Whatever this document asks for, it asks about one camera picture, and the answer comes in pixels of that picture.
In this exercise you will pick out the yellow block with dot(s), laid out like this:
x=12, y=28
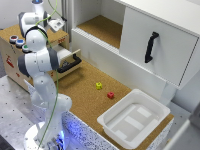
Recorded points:
x=99, y=85

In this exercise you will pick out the white cabinet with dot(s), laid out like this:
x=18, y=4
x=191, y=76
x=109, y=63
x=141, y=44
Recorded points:
x=100, y=56

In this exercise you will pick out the white plastic box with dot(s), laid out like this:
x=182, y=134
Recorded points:
x=133, y=123

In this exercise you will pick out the wooden drawer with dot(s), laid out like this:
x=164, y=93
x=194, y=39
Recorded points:
x=74, y=54

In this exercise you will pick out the wooden drawer box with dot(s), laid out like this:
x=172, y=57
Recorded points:
x=10, y=65

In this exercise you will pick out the green button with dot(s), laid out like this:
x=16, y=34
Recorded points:
x=25, y=47

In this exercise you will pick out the pink block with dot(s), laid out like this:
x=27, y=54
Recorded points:
x=110, y=95

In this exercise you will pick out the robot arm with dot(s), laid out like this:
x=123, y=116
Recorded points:
x=39, y=63

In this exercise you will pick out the white sliding door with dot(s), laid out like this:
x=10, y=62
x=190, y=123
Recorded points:
x=133, y=36

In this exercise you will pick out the blue button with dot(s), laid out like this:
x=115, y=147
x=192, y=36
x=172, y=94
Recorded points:
x=20, y=42

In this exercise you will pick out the red button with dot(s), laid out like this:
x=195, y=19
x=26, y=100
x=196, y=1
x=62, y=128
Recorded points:
x=13, y=38

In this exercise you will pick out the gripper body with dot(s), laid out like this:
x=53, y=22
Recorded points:
x=56, y=24

